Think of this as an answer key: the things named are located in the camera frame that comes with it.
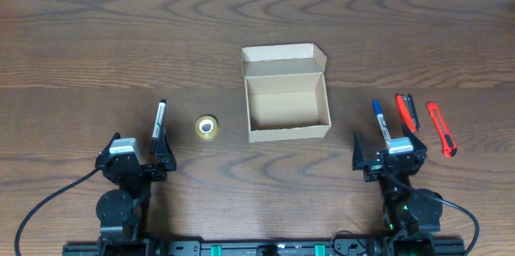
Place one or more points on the open cardboard box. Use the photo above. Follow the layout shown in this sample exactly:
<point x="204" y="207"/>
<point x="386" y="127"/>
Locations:
<point x="285" y="92"/>

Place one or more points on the red utility knife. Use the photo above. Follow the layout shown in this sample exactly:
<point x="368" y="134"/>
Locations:
<point x="449" y="146"/>

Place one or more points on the black mounting rail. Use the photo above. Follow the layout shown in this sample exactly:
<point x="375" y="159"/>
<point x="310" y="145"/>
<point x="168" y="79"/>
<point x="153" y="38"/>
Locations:
<point x="339" y="246"/>

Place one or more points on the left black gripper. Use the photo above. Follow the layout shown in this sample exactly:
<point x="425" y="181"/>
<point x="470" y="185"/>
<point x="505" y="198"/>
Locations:
<point x="167" y="160"/>

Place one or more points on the blue marker pen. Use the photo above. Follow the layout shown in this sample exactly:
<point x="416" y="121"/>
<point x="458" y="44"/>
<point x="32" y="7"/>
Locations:
<point x="381" y="121"/>

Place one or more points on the black marker pen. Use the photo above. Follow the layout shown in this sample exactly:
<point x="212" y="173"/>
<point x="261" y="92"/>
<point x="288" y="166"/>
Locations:
<point x="158" y="124"/>

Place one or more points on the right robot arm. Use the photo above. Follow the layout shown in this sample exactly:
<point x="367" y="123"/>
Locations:
<point x="411" y="214"/>

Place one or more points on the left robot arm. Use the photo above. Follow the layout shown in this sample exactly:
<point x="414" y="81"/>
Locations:
<point x="123" y="212"/>

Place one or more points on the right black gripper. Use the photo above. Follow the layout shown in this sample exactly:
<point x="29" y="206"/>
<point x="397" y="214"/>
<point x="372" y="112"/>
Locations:
<point x="370" y="172"/>

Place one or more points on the red stapler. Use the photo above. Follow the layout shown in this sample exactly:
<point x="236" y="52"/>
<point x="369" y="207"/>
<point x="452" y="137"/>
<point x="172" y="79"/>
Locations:
<point x="407" y="111"/>

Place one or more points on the yellow tape roll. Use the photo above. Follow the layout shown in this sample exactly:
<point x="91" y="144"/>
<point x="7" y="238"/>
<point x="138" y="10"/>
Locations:
<point x="207" y="127"/>

